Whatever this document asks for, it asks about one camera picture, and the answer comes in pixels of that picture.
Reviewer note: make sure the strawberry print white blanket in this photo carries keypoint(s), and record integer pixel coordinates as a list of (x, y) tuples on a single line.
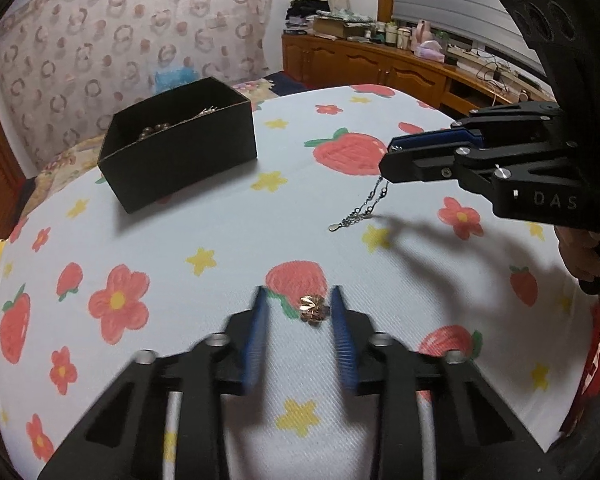
[(83, 285)]

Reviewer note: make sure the stack of folded clothes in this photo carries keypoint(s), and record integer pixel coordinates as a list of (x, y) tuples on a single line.
[(300, 15)]

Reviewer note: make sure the wooden sideboard cabinet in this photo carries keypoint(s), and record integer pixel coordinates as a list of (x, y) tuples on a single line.
[(320, 63)]

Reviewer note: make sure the circle pattern sheer curtain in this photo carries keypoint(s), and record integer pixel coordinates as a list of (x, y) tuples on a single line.
[(67, 66)]

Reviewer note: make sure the blue bag on box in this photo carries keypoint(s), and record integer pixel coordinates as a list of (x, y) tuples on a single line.
[(170, 79)]

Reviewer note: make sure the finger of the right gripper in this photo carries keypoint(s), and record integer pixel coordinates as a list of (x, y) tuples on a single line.
[(418, 165), (456, 135)]

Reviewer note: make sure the pink bunny figurine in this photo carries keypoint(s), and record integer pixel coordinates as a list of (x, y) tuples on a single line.
[(425, 45)]

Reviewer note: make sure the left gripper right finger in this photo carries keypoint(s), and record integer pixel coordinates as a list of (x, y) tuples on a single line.
[(476, 434)]

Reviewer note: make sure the gold flower brooch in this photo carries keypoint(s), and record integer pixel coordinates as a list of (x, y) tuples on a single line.
[(313, 309)]

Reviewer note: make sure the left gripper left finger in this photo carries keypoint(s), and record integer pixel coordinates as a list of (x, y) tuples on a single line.
[(121, 436)]

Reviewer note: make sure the black jewelry box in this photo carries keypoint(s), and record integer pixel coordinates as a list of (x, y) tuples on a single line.
[(156, 147)]

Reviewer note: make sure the person's right hand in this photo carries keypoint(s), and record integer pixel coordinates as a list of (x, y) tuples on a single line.
[(577, 249)]

